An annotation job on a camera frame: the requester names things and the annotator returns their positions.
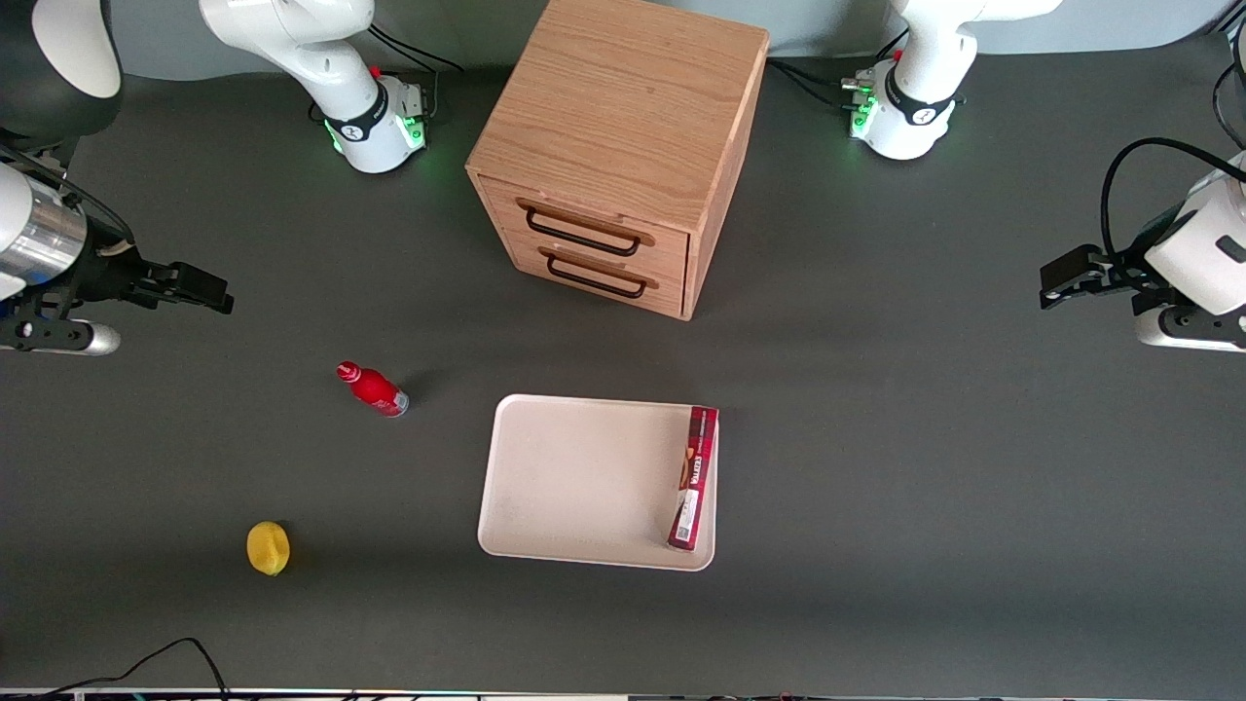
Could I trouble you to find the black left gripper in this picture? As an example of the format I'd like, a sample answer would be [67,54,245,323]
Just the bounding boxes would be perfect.
[1039,244,1174,312]

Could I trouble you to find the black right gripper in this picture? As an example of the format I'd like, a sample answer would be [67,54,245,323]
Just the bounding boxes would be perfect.
[15,229,236,327]

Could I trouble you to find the red coke bottle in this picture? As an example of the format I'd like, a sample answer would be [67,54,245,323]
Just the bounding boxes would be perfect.
[336,361,411,419]

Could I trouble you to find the white plastic tray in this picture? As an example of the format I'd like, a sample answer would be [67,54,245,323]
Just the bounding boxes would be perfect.
[477,393,719,572]

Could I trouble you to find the yellow lemon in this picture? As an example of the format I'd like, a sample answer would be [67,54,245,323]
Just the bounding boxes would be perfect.
[246,521,291,577]

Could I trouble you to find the red shortbread box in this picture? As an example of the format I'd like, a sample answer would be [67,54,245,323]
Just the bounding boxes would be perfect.
[666,405,720,553]

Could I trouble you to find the wooden drawer cabinet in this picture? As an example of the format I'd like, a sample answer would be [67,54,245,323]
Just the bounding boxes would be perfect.
[464,0,771,322]

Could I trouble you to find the thick black looped arm cable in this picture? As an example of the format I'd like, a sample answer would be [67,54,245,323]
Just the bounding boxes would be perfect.
[1101,137,1246,260]

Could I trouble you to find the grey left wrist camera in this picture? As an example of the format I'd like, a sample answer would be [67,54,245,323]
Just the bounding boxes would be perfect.
[1134,304,1246,353]

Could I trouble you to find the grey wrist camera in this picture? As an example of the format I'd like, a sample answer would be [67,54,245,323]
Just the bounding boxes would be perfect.
[0,317,123,356]
[1134,304,1246,353]

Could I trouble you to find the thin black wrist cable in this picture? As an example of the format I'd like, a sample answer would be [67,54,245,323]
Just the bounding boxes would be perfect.
[0,142,135,246]

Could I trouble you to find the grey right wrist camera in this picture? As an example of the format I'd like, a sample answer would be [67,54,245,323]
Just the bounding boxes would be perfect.
[0,317,123,356]

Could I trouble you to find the black curved cable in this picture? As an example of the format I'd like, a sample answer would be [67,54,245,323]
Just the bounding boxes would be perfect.
[1212,27,1246,149]

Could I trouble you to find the black right arm base cables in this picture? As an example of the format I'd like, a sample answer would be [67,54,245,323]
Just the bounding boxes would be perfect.
[366,21,466,123]

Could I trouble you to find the black arm base cables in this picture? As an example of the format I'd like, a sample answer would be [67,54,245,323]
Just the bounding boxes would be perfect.
[366,21,466,123]
[767,27,912,110]

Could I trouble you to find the black left arm base cables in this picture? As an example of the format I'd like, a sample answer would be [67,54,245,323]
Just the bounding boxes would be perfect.
[767,27,912,110]

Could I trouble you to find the thin black table cable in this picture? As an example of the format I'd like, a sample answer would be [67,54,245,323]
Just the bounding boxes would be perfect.
[34,638,231,700]

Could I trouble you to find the black drawer handle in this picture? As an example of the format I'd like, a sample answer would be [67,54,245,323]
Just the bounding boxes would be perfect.
[516,198,656,258]
[537,245,661,300]

